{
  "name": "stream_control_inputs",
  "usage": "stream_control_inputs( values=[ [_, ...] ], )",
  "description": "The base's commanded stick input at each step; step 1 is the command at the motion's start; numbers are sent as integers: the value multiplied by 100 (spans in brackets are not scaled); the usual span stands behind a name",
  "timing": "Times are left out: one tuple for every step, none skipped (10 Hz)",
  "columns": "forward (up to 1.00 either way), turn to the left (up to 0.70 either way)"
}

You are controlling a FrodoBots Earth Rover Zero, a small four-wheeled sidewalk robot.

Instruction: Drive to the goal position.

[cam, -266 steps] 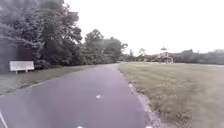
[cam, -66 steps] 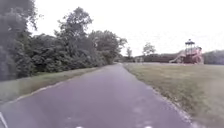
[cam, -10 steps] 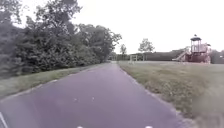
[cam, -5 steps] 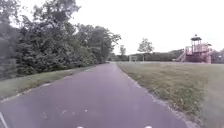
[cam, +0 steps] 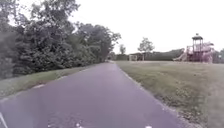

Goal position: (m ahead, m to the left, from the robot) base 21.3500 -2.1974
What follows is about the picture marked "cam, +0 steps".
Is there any small lone tree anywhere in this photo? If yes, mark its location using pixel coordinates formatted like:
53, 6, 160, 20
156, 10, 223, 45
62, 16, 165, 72
137, 37, 155, 62
119, 43, 127, 56

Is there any grey asphalt path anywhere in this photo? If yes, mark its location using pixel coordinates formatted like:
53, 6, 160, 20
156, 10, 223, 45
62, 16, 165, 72
0, 61, 188, 128

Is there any distant hedge line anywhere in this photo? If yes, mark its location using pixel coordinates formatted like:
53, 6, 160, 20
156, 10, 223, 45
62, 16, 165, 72
107, 47, 224, 64

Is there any wood of dense trees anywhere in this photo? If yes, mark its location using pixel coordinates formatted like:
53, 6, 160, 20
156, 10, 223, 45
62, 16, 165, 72
0, 0, 122, 80

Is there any wide grass field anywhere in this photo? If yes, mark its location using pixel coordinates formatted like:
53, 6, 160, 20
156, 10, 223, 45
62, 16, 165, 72
115, 59, 224, 128

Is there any narrow grass verge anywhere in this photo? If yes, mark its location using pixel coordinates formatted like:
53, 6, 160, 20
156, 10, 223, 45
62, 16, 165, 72
0, 63, 99, 100

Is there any red playground tower with slide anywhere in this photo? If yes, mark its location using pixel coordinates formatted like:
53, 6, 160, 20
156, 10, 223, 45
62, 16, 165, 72
173, 33, 216, 64

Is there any white goal frame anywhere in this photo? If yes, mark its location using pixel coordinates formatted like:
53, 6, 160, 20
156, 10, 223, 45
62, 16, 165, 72
128, 54, 138, 62

